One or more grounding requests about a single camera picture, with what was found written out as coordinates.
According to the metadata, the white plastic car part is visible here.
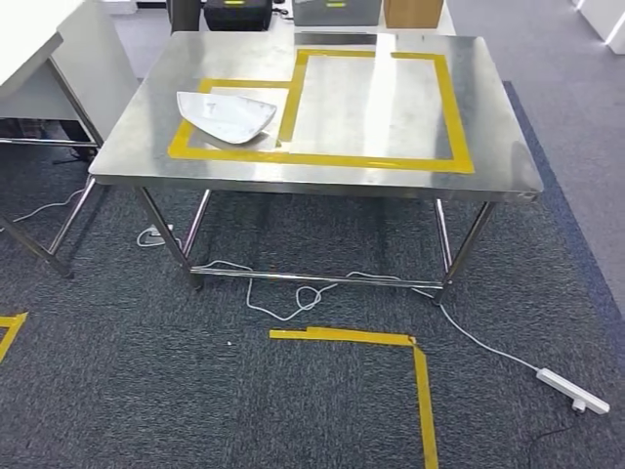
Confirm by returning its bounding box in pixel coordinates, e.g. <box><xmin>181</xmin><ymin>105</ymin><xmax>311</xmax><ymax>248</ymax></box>
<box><xmin>176</xmin><ymin>90</ymin><xmax>279</xmax><ymax>146</ymax></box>

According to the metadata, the yellow tape on workbench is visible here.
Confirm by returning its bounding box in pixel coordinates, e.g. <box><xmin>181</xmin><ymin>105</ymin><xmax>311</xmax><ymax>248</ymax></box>
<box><xmin>167</xmin><ymin>48</ymin><xmax>476</xmax><ymax>176</ymax></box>

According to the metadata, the steel workbench table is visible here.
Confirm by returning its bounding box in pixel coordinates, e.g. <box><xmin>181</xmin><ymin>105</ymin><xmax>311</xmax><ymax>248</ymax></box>
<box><xmin>88</xmin><ymin>28</ymin><xmax>544</xmax><ymax>310</ymax></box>

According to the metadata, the white floor socket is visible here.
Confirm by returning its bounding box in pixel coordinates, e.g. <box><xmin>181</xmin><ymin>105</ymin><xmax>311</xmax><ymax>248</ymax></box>
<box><xmin>136</xmin><ymin>223</ymin><xmax>176</xmax><ymax>249</ymax></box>

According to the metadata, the grey laptop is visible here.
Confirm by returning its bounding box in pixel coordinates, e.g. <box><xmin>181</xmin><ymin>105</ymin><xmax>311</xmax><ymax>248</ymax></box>
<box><xmin>293</xmin><ymin>0</ymin><xmax>383</xmax><ymax>27</ymax></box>

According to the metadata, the black carrying case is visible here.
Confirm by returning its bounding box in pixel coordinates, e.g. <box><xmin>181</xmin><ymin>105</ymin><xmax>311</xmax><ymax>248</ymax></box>
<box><xmin>204</xmin><ymin>0</ymin><xmax>274</xmax><ymax>33</ymax></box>

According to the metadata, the cardboard box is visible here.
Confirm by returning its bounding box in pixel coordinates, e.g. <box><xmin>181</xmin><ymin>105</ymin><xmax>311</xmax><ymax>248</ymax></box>
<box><xmin>382</xmin><ymin>0</ymin><xmax>445</xmax><ymax>29</ymax></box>

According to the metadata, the person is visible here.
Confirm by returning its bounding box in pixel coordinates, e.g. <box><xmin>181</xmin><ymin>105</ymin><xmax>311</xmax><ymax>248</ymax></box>
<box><xmin>166</xmin><ymin>0</ymin><xmax>203</xmax><ymax>35</ymax></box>

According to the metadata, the white power strip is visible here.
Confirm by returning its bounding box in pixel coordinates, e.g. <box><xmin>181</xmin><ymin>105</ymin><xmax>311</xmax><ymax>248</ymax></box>
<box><xmin>535</xmin><ymin>366</ymin><xmax>611</xmax><ymax>416</ymax></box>

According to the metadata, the yellow floor tape outline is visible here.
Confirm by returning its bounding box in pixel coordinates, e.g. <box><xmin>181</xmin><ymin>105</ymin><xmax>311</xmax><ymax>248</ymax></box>
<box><xmin>0</xmin><ymin>312</ymin><xmax>29</xmax><ymax>365</ymax></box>

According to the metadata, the white platform block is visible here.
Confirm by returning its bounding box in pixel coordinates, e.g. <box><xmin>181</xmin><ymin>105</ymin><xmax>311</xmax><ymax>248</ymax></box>
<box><xmin>574</xmin><ymin>0</ymin><xmax>625</xmax><ymax>57</ymax></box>

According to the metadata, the white floor cable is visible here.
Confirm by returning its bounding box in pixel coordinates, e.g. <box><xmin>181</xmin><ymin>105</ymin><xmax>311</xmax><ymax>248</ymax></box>
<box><xmin>0</xmin><ymin>188</ymin><xmax>86</xmax><ymax>226</ymax></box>
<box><xmin>192</xmin><ymin>258</ymin><xmax>541</xmax><ymax>373</ymax></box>

